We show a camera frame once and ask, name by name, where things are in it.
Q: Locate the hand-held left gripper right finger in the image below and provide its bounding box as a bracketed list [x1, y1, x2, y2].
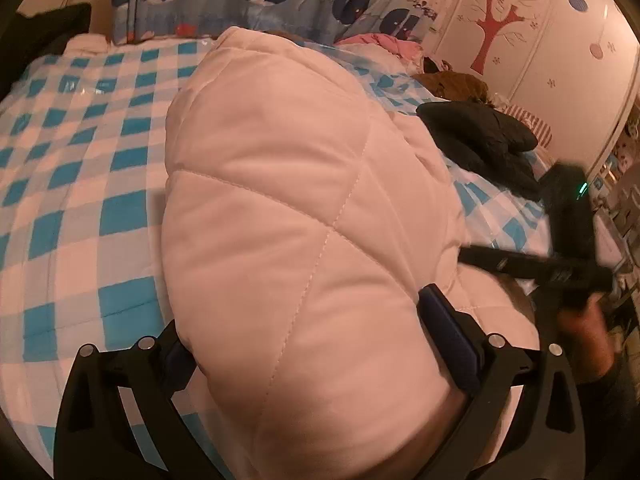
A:
[420, 284, 586, 480]

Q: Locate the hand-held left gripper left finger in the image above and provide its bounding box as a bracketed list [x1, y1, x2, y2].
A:
[52, 320, 221, 480]

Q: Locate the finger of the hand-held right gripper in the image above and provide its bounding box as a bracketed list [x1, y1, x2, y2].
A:
[457, 246, 552, 284]

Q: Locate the white quilted coat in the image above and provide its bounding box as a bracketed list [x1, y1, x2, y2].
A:
[160, 26, 543, 480]

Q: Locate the person's right hand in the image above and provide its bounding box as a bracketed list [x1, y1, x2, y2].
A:
[557, 304, 614, 377]

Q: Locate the cluttered shelf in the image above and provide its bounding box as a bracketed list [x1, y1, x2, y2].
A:
[595, 115, 640, 321]

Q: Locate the red striped cloth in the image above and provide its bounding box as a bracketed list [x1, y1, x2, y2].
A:
[500, 105, 552, 149]

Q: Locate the black garment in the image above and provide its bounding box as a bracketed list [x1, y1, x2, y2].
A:
[416, 102, 544, 202]

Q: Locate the brown plush toy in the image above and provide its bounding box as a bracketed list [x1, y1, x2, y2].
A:
[414, 72, 489, 104]

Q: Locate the blue checkered bed cover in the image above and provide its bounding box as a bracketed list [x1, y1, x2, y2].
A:
[0, 40, 556, 480]

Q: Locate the wardrobe with tree decal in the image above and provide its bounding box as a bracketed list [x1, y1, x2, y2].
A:
[432, 0, 640, 176]

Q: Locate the pink cloth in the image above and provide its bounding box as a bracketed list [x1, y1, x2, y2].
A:
[340, 32, 424, 68]

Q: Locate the white padded garment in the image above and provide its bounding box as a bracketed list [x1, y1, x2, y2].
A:
[65, 35, 117, 54]

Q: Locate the black jacket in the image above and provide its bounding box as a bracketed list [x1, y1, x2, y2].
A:
[10, 2, 93, 61]

